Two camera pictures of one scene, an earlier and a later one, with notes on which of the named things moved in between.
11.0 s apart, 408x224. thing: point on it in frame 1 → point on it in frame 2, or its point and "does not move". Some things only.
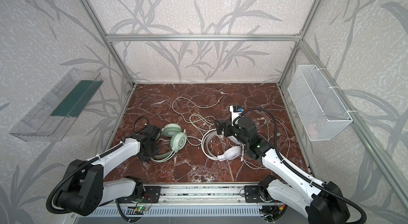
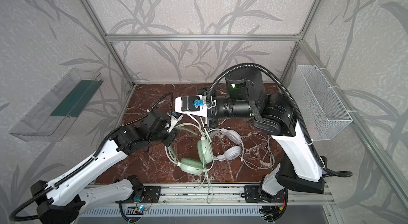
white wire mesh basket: (323, 115) does not move
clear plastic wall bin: (52, 117) does not move
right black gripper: (228, 129) → (212, 113)
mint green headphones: (178, 141) → (205, 153)
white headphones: (231, 154) does not move
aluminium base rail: (179, 194) does not move
